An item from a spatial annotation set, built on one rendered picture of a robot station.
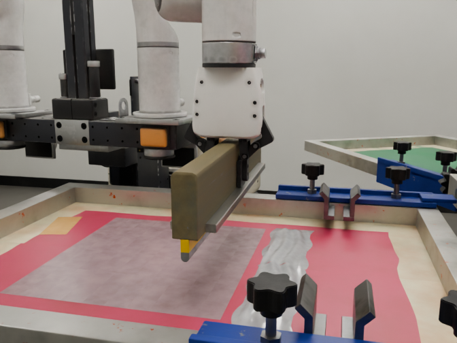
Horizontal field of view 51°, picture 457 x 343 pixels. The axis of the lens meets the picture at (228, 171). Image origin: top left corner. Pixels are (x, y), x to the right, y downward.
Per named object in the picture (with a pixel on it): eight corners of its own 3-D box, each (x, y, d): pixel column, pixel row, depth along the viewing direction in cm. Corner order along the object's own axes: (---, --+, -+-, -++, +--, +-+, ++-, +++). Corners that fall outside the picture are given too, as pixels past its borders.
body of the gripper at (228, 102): (268, 57, 69) (267, 134, 72) (201, 57, 72) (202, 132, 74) (260, 56, 62) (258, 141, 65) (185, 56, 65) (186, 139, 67)
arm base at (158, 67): (154, 111, 123) (152, 50, 120) (200, 113, 119) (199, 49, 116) (122, 117, 108) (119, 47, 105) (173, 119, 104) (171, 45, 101)
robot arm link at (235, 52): (269, 43, 69) (269, 64, 70) (210, 44, 71) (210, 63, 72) (261, 41, 62) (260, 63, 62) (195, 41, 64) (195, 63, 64)
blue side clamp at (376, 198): (275, 223, 97) (275, 189, 95) (278, 216, 101) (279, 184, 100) (434, 235, 90) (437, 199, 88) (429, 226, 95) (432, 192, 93)
